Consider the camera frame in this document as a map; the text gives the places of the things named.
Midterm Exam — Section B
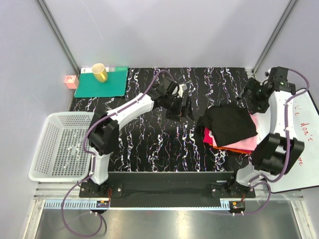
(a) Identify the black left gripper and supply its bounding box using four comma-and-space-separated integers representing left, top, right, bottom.
163, 96, 194, 122

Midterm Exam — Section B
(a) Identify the black printed t-shirt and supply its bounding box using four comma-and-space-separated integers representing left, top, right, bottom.
197, 104, 257, 147

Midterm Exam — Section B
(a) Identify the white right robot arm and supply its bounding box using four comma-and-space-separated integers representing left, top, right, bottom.
226, 66, 305, 198

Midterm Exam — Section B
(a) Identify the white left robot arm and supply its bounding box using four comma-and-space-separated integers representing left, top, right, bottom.
84, 78, 194, 197

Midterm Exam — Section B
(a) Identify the black marbled table mat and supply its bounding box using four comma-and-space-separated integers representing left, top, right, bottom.
72, 66, 265, 173

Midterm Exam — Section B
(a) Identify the magenta folded t-shirt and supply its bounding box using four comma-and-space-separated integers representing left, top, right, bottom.
203, 128, 217, 147

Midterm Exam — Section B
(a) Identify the light pink folded t-shirt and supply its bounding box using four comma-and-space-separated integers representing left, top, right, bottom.
209, 115, 258, 151

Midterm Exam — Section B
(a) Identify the white dry-erase board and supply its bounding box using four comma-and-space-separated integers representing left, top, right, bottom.
270, 92, 319, 193

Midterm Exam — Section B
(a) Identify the orange folded t-shirt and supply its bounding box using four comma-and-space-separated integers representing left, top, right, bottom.
212, 146, 247, 153

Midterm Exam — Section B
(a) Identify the yellow paper cup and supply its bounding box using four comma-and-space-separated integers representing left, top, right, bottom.
91, 63, 108, 83

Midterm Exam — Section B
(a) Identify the teal book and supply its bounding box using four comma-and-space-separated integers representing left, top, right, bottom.
74, 67, 128, 98

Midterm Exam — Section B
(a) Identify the pink cube block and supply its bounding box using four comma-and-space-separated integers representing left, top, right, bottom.
64, 75, 79, 90

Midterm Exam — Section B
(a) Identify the white plastic laundry basket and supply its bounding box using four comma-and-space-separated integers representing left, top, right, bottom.
28, 112, 93, 182

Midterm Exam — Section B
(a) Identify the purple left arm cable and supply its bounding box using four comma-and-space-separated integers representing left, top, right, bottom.
61, 69, 175, 236

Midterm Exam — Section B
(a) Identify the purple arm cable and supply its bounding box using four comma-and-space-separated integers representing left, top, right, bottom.
230, 68, 310, 215
61, 69, 175, 236

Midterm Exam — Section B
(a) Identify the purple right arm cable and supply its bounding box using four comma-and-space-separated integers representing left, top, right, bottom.
230, 68, 310, 215

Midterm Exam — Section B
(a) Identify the white slotted cable duct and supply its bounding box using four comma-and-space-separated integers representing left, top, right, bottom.
44, 200, 111, 210

